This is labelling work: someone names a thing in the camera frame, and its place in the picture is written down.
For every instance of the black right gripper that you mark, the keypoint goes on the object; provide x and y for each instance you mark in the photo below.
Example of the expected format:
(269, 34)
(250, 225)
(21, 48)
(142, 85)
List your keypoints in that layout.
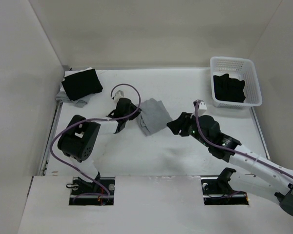
(175, 126)

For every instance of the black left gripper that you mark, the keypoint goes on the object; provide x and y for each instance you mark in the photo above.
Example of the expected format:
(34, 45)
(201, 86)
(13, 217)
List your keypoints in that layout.
(136, 115)

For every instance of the grey tank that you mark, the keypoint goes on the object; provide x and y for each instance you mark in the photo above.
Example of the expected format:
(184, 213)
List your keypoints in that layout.
(80, 103)
(153, 117)

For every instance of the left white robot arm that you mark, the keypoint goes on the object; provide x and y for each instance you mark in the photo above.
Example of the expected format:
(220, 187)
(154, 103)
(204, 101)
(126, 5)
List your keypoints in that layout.
(78, 142)

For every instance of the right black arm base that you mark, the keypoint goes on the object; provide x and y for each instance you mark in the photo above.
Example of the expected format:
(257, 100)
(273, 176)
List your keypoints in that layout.
(217, 191)

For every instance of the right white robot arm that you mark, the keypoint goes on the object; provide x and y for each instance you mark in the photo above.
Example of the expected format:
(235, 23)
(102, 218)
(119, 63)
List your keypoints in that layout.
(263, 178)

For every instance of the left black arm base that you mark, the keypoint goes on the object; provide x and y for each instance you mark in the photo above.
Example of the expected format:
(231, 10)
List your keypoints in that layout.
(84, 193)

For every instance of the folded black tank top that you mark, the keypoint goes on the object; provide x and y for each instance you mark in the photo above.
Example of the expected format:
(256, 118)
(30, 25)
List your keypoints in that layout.
(81, 84)

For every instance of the black tank top in basket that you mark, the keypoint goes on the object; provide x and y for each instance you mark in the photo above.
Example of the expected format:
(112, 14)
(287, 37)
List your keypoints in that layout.
(229, 89)

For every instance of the folded grey tank top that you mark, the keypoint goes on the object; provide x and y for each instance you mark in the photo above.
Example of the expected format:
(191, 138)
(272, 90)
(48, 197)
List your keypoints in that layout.
(80, 103)

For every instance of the folded white tank top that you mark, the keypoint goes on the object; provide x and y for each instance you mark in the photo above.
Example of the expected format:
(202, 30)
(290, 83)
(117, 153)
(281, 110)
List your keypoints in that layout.
(71, 72)

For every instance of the white plastic basket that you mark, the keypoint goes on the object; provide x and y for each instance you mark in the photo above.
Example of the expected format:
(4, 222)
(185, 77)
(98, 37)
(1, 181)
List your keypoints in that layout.
(241, 69)

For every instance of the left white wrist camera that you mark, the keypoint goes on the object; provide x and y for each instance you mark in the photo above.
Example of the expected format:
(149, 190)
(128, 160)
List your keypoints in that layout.
(118, 95)

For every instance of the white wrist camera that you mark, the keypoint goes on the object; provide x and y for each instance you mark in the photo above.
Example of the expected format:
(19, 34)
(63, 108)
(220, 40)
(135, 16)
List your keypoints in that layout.
(201, 107)
(118, 95)

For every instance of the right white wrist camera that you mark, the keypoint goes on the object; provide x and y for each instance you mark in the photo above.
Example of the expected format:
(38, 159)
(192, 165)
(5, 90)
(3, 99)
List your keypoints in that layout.
(201, 107)

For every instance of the silver table rail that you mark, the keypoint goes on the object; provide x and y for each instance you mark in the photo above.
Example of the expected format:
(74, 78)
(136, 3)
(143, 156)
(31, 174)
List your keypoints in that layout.
(45, 156)

